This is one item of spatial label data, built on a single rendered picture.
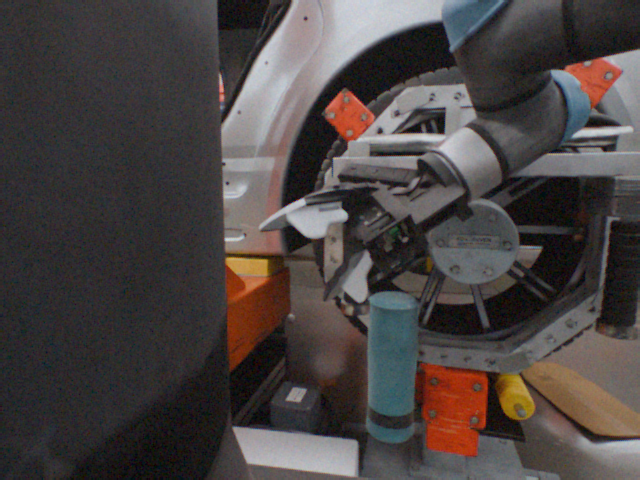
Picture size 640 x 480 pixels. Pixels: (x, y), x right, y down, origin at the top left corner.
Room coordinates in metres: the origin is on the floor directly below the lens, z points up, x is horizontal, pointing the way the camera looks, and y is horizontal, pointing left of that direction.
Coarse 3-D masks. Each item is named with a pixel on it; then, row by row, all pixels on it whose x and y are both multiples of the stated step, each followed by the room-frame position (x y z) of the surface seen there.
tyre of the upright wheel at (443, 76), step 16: (416, 80) 0.82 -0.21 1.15; (432, 80) 0.81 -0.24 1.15; (448, 80) 0.80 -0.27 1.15; (384, 96) 0.83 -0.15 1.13; (592, 112) 0.73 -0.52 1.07; (336, 144) 0.86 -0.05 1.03; (320, 176) 0.87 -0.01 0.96; (320, 240) 0.87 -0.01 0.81; (320, 256) 0.87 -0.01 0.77; (320, 272) 0.87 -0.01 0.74; (576, 288) 0.73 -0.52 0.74; (336, 304) 0.86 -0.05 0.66; (352, 320) 0.85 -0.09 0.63; (576, 336) 0.73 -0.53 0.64
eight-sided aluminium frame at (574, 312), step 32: (416, 96) 0.73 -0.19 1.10; (448, 96) 0.72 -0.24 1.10; (384, 128) 0.75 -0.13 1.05; (608, 224) 0.65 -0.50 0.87; (544, 320) 0.71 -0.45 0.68; (576, 320) 0.66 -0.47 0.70; (448, 352) 0.71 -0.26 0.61; (480, 352) 0.70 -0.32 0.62; (512, 352) 0.68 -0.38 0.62; (544, 352) 0.67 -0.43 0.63
